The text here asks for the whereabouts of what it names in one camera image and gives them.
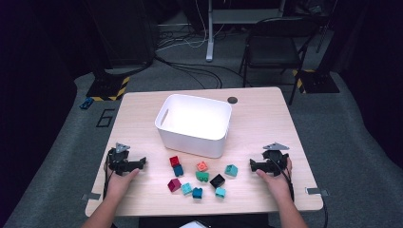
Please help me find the white desk frame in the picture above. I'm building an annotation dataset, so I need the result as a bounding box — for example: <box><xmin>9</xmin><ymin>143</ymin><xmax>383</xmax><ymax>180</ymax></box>
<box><xmin>205</xmin><ymin>0</ymin><xmax>286</xmax><ymax>63</ymax></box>

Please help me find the magenta toy block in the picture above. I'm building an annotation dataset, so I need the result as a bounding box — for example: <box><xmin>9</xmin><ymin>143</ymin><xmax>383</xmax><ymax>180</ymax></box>
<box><xmin>166</xmin><ymin>178</ymin><xmax>182</xmax><ymax>193</ymax></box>

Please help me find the white plastic bin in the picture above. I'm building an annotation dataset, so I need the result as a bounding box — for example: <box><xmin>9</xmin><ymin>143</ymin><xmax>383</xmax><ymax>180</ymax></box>
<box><xmin>154</xmin><ymin>93</ymin><xmax>233</xmax><ymax>160</ymax></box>

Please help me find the black folding chair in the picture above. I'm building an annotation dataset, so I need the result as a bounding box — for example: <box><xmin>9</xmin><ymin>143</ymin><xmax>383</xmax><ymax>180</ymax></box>
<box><xmin>239</xmin><ymin>16</ymin><xmax>321</xmax><ymax>105</ymax></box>

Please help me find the teal sloped toy block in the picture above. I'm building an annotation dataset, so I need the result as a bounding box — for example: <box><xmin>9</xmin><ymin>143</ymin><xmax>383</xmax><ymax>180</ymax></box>
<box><xmin>224</xmin><ymin>163</ymin><xmax>239</xmax><ymax>178</ymax></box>

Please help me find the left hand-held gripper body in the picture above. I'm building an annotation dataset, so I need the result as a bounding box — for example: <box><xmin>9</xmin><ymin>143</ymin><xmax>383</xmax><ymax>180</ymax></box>
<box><xmin>106</xmin><ymin>142</ymin><xmax>135</xmax><ymax>177</ymax></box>

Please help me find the black floor cable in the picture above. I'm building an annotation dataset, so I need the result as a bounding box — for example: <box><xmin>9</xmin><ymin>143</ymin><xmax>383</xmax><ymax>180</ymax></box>
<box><xmin>154</xmin><ymin>54</ymin><xmax>223</xmax><ymax>90</ymax></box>

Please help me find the black equipment cabinet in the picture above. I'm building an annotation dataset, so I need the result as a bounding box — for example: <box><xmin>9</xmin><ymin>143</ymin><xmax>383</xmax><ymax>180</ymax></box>
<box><xmin>85</xmin><ymin>0</ymin><xmax>157</xmax><ymax>69</ymax></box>

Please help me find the person's right hand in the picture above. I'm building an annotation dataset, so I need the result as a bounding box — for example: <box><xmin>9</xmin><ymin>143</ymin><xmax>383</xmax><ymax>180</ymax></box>
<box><xmin>255</xmin><ymin>157</ymin><xmax>295</xmax><ymax>204</ymax></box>

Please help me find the person's dark lap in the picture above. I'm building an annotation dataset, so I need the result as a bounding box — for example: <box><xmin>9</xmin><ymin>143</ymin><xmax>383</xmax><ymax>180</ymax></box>
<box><xmin>138</xmin><ymin>214</ymin><xmax>270</xmax><ymax>228</ymax></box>

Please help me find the black base with yellow stripes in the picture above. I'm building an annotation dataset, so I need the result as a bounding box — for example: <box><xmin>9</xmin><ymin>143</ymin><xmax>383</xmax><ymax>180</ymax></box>
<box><xmin>86</xmin><ymin>75</ymin><xmax>131</xmax><ymax>103</ymax></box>
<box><xmin>292</xmin><ymin>68</ymin><xmax>340</xmax><ymax>95</ymax></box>

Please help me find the small blue floor object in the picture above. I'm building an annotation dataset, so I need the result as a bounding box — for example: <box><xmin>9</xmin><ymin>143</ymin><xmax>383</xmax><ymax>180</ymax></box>
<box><xmin>79</xmin><ymin>97</ymin><xmax>95</xmax><ymax>110</ymax></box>

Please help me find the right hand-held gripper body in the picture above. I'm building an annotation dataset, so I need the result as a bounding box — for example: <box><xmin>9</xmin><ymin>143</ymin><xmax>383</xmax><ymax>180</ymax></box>
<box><xmin>261</xmin><ymin>142</ymin><xmax>290</xmax><ymax>178</ymax></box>

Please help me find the white floor cable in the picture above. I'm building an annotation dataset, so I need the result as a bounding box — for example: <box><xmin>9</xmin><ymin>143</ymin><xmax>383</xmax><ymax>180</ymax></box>
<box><xmin>156</xmin><ymin>0</ymin><xmax>224</xmax><ymax>50</ymax></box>

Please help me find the white paper sheet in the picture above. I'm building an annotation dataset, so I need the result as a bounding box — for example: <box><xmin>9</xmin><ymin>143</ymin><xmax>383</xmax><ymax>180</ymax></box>
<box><xmin>179</xmin><ymin>220</ymin><xmax>208</xmax><ymax>228</ymax></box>

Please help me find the person's left hand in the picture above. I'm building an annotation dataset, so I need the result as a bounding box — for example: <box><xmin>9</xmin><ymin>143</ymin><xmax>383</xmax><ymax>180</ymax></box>
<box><xmin>105</xmin><ymin>167</ymin><xmax>141</xmax><ymax>200</ymax></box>

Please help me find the black toy block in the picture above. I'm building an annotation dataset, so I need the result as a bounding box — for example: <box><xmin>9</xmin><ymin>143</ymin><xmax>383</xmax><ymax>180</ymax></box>
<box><xmin>209</xmin><ymin>173</ymin><xmax>226</xmax><ymax>189</ymax></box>

